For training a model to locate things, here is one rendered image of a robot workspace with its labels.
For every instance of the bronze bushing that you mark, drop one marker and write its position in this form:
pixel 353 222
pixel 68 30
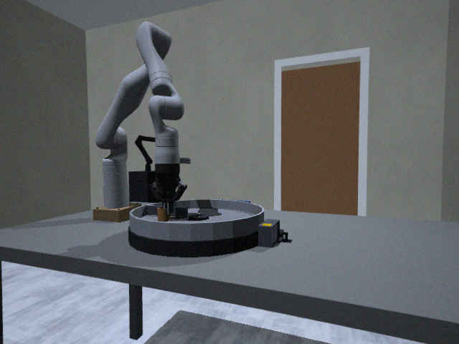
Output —
pixel 162 214

